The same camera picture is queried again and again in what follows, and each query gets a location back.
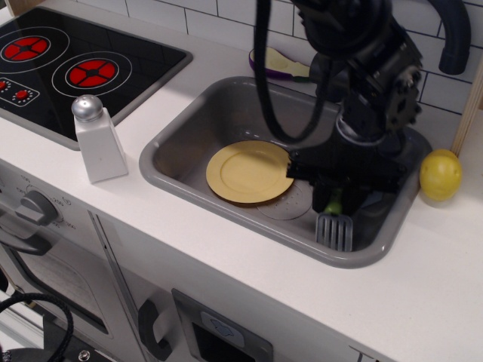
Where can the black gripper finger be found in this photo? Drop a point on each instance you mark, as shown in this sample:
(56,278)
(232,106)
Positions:
(321,195)
(352,199)

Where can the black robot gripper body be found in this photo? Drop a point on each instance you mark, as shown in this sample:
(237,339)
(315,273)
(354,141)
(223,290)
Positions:
(339,162)

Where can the green handled grey spatula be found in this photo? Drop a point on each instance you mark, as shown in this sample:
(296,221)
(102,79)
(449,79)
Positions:
(333,228)

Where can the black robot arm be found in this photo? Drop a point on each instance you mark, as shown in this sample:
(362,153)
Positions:
(379,100)

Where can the yellow plastic plate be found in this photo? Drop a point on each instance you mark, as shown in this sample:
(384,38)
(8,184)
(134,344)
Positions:
(249,172)

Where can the grey sink basin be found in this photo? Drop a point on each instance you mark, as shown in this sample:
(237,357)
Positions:
(228,112)

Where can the grey blue cube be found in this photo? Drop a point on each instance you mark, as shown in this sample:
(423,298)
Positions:
(376,198)

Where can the yellow toy lemon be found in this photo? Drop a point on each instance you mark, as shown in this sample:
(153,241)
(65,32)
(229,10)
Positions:
(440,175)

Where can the purple toy eggplant half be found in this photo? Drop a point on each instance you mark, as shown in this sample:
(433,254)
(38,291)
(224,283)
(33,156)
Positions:
(278,66)

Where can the dark grey faucet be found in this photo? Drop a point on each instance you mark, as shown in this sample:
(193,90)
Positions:
(456,23)

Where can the grey dishwasher panel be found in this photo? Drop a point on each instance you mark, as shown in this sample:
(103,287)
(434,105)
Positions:
(211,336)

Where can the white salt shaker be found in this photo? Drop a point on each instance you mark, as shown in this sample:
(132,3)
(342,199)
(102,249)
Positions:
(102,152)

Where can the grey oven knob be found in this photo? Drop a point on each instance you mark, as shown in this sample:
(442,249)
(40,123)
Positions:
(37,209)

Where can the black toy stovetop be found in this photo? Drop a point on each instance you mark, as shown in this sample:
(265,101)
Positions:
(49,59)

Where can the wooden shelf post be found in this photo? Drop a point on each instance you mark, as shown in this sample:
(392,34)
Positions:
(472,106)

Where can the dark grey cabinet handle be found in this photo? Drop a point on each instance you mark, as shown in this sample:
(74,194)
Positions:
(147,315)

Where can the grey oven door handle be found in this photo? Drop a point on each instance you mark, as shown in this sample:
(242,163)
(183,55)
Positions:
(23,236)

